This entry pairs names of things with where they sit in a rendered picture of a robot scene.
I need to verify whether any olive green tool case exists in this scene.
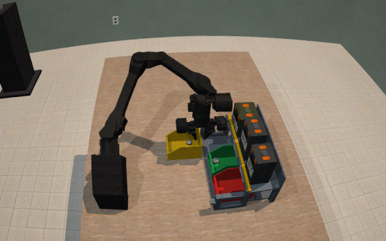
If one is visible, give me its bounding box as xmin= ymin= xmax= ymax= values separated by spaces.
xmin=232 ymin=102 xmax=260 ymax=138

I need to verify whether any green open bin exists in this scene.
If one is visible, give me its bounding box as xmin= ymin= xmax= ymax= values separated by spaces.
xmin=208 ymin=145 xmax=239 ymax=178

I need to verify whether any red open bin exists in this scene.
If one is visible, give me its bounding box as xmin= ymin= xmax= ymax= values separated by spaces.
xmin=212 ymin=167 xmax=244 ymax=202

